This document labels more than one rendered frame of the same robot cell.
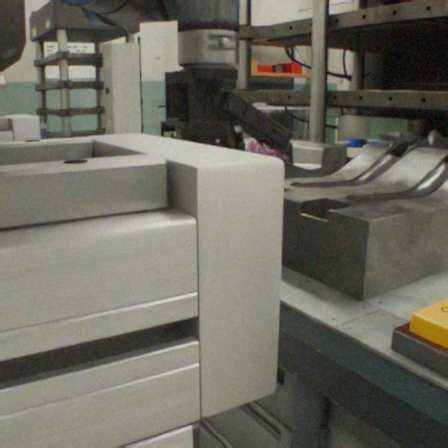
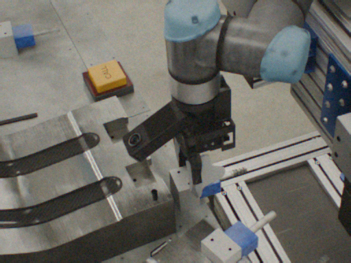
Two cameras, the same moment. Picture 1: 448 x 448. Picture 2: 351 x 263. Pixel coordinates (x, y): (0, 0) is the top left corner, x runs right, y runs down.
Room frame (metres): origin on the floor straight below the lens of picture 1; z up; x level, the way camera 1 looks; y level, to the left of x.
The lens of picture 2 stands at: (1.37, 0.16, 1.78)
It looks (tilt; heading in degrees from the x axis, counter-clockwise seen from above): 47 degrees down; 193
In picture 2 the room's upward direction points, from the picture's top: 5 degrees counter-clockwise
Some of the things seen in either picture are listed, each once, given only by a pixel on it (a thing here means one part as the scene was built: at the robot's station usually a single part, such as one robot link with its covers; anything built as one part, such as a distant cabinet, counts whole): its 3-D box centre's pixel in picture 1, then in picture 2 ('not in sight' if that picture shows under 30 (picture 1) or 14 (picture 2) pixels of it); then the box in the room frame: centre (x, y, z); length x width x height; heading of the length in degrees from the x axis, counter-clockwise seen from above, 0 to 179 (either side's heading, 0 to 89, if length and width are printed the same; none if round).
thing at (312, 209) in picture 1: (327, 218); (121, 137); (0.55, -0.12, 0.87); 0.05 x 0.05 x 0.04; 33
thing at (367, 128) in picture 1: (415, 142); not in sight; (1.61, -0.66, 0.87); 0.50 x 0.27 x 0.17; 123
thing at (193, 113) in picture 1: (203, 119); (200, 116); (0.60, 0.03, 0.99); 0.09 x 0.08 x 0.12; 119
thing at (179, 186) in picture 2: not in sight; (210, 179); (0.59, 0.04, 0.83); 0.13 x 0.05 x 0.05; 119
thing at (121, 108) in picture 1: (88, 97); not in sight; (5.46, 1.53, 1.03); 1.54 x 0.94 x 2.06; 34
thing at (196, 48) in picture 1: (209, 52); (193, 77); (0.60, 0.02, 1.07); 0.08 x 0.08 x 0.05
